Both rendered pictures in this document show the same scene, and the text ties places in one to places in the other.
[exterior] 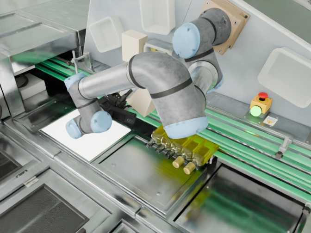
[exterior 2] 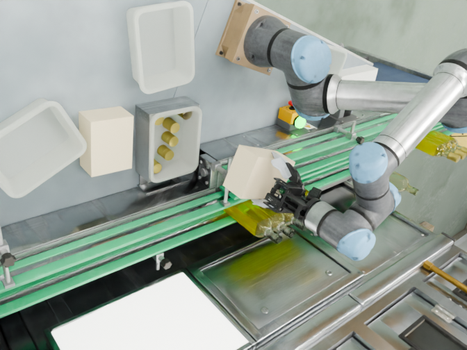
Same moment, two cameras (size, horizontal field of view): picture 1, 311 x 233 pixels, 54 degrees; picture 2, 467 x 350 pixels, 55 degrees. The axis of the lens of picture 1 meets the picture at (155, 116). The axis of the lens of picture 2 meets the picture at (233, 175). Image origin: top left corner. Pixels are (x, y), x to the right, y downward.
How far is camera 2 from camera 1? 1.54 m
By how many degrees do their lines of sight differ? 66
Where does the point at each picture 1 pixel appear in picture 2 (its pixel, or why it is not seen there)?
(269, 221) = not seen: hidden behind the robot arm
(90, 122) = (395, 199)
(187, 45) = (324, 62)
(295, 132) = (327, 121)
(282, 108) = not seen: hidden behind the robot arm
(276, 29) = (294, 25)
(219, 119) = (288, 152)
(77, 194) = not seen: outside the picture
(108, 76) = (440, 105)
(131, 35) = (108, 117)
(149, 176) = (296, 274)
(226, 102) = (262, 135)
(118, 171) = (280, 306)
